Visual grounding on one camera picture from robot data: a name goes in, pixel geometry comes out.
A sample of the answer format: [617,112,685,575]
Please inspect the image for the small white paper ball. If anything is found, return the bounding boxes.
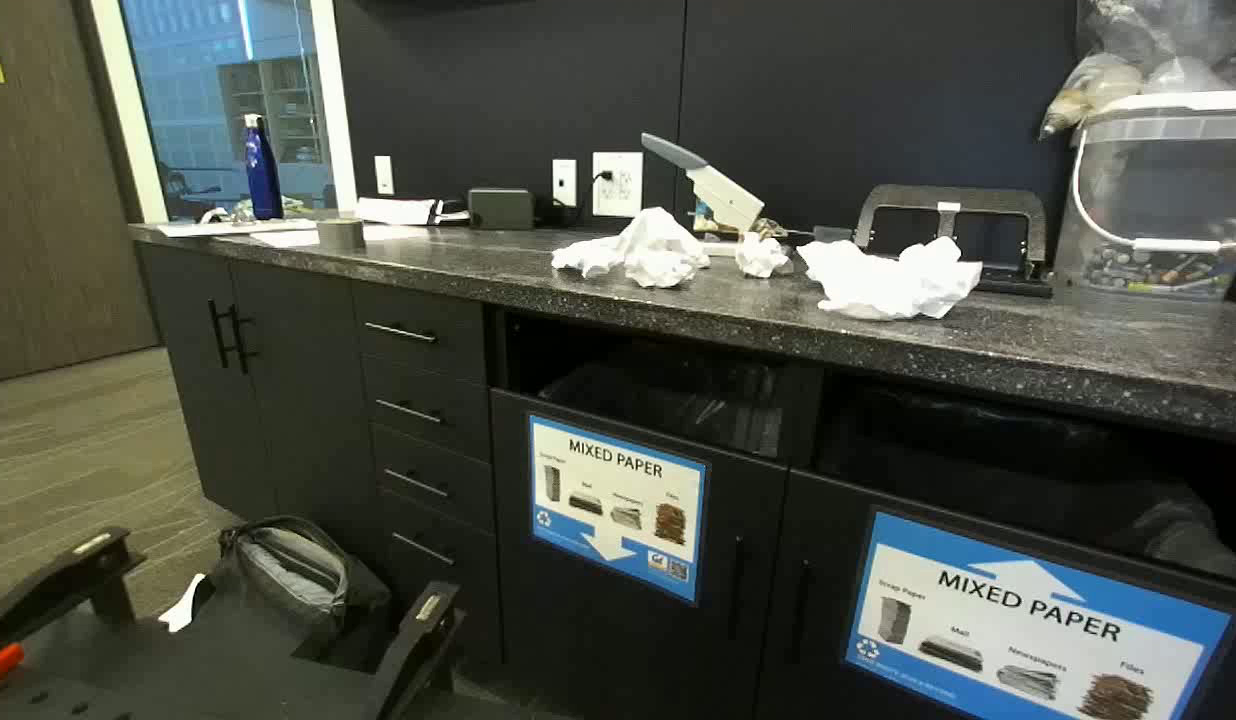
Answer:
[734,231,793,283]

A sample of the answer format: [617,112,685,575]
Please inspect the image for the large white paper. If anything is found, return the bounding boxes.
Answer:
[798,238,971,323]

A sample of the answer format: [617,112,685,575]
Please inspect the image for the medium white paper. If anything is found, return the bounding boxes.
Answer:
[892,231,990,305]

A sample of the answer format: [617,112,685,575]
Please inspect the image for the black bin cabinet door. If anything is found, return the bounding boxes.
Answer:
[752,464,1236,720]
[490,385,798,720]

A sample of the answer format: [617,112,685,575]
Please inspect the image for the rounded crumpled white paper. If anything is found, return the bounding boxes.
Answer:
[617,204,714,292]

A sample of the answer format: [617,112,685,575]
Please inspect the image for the blue sign downward arrow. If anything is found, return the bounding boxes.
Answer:
[524,407,714,609]

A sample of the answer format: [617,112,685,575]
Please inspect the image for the black power adapter box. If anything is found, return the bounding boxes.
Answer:
[464,183,535,238]

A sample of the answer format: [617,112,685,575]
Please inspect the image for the white spray bottle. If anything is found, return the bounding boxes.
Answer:
[636,130,779,251]

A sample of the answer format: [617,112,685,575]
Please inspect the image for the flat white box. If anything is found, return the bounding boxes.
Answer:
[352,194,448,231]

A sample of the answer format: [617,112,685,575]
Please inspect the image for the white paper sheet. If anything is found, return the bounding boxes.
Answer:
[153,218,267,244]
[242,223,328,251]

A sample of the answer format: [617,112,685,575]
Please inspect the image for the black grey backpack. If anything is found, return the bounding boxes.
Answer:
[193,514,402,677]

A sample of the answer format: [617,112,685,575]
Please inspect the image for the blue water bottle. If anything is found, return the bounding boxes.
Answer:
[242,109,287,223]

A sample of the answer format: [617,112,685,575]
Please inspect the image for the blue sign upward arrow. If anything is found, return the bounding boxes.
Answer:
[845,510,1236,720]

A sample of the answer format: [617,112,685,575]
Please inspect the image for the white paper scrap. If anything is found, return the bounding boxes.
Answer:
[153,569,211,639]

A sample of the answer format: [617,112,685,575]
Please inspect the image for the clear plastic storage container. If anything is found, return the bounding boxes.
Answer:
[1051,88,1236,300]

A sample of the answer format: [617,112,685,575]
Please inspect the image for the clear plastic bag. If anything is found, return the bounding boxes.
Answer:
[1036,0,1236,138]

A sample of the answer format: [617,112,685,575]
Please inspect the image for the black drawer silver handle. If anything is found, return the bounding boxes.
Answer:
[367,492,503,677]
[352,280,495,392]
[357,355,495,464]
[364,419,502,536]

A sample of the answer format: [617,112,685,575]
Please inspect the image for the white wall power outlet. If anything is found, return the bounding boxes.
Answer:
[587,149,649,223]

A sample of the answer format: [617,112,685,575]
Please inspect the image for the small white wall plate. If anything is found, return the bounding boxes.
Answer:
[550,157,585,211]

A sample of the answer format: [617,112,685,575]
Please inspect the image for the white window frame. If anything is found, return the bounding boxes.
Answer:
[86,0,364,231]

